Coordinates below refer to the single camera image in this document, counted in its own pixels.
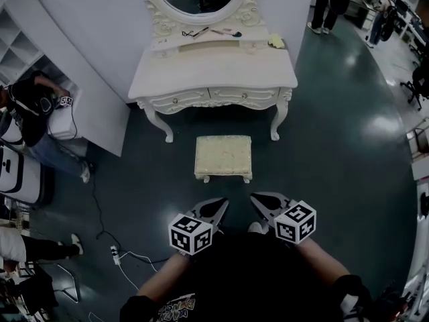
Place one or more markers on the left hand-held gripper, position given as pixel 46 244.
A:
pixel 191 233

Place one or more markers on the white power strip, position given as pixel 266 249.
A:
pixel 115 255

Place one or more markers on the white ornate dressing table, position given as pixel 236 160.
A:
pixel 214 72

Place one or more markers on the white case with dark trim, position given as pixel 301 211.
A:
pixel 13 173

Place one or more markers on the black eyelash curler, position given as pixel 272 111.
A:
pixel 197 32

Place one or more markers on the yellow cloth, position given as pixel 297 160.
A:
pixel 276 41

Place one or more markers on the person's right forearm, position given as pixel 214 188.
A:
pixel 318 260

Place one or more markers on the person's left forearm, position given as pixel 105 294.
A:
pixel 161 277

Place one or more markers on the white shelf cabinet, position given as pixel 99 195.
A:
pixel 83 79

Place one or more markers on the pink tube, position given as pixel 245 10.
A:
pixel 221 31

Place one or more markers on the cream upholstered stool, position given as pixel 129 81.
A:
pixel 223 156

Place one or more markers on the green brush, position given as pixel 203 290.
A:
pixel 237 35

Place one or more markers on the person's right white sneaker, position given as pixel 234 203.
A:
pixel 255 228

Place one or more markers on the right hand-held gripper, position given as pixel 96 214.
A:
pixel 295 223

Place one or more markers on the person's black shirt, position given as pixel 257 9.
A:
pixel 251 273

